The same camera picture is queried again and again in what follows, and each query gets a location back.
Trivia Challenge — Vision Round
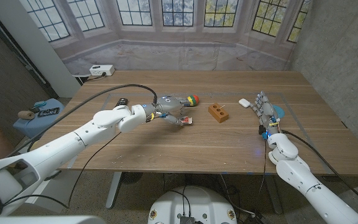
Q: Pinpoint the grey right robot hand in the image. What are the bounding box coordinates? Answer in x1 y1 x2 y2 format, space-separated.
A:
249 91 282 135

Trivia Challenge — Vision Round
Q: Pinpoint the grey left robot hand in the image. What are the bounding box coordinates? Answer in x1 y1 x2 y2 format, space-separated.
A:
143 95 194 126

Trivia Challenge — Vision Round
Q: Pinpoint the orange wooden block with holes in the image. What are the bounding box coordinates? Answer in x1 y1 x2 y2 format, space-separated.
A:
208 103 229 124

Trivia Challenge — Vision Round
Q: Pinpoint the colourful striped wooden maraca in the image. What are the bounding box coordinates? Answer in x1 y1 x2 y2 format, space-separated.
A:
185 95 200 107

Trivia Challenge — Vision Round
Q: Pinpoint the black TV remote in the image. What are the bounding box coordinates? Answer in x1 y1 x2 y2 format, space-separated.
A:
114 98 129 109

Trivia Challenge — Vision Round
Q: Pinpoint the blue round disc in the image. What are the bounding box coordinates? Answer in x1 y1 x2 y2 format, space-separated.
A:
274 105 287 119

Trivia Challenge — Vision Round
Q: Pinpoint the printed window backdrop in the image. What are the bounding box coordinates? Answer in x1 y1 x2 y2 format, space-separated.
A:
19 0 313 74

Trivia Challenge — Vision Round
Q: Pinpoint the white power strip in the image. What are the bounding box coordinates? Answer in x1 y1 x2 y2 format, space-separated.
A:
89 64 116 77

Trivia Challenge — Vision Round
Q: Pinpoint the grey table leg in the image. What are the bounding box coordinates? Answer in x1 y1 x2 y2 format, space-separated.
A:
105 172 122 210
262 174 284 215

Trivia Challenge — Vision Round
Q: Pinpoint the black round fan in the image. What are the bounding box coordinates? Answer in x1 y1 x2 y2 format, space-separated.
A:
121 172 144 185

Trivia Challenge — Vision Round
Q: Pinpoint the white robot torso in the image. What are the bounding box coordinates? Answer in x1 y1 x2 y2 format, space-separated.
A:
147 185 238 224

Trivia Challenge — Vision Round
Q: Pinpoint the blue stool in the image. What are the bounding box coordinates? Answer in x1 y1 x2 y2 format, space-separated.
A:
12 98 65 139

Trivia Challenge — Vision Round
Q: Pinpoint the white flat floor board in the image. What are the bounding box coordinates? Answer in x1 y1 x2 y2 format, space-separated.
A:
26 170 83 214

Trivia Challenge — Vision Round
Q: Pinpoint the brown cylindrical object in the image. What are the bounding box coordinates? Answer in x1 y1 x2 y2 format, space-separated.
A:
17 110 35 121

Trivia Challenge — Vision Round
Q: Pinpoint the white pillar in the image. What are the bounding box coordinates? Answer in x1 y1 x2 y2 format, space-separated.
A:
0 0 82 98

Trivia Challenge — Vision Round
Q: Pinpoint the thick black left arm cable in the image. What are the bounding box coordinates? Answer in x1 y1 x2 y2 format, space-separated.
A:
6 83 158 158

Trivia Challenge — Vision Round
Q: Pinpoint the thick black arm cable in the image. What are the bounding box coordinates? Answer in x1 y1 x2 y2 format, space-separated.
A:
6 83 158 158
282 129 358 212

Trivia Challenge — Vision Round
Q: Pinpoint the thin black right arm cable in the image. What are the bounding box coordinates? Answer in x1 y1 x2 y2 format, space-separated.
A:
258 139 268 194

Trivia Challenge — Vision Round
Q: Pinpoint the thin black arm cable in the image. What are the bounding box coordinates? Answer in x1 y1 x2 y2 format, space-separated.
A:
3 132 122 209
258 139 268 194

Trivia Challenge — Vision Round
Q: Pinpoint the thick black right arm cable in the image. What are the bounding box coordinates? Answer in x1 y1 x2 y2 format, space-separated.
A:
282 129 358 212

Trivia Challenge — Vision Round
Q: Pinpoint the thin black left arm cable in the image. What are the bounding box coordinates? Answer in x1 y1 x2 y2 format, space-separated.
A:
3 132 122 209

